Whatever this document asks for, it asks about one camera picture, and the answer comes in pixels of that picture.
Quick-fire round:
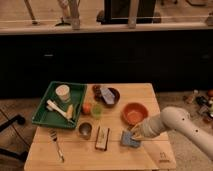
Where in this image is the cream cloth-covered gripper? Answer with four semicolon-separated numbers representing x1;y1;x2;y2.
130;122;153;139

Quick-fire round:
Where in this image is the metal cup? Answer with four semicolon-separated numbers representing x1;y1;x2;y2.
79;122;92;140

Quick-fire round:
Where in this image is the green plastic tray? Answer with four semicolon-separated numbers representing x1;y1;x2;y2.
32;81;87;129

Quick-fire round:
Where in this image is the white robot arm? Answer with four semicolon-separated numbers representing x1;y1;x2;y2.
131;106;213;161

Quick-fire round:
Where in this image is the white brush tool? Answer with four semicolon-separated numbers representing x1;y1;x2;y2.
47;100;67;119

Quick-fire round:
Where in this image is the green small cup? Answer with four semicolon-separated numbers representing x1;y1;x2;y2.
91;104;102;119

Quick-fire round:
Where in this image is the dark brown bowl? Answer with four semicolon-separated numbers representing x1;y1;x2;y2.
94;87;120;108

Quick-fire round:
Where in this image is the blue sponge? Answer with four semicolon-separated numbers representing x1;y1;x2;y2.
121;131;141;148

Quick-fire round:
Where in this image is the orange bowl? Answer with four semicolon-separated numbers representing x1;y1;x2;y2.
121;102;148;125

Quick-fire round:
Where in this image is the grey white packet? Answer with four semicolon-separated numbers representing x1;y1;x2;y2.
100;87;115;104

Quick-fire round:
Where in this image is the black chair base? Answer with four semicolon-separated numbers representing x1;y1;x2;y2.
0;113;29;162

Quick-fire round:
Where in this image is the white cup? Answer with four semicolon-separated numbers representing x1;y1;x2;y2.
55;84;70;102

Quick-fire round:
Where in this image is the silver fork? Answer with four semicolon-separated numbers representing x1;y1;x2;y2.
49;130;65;163

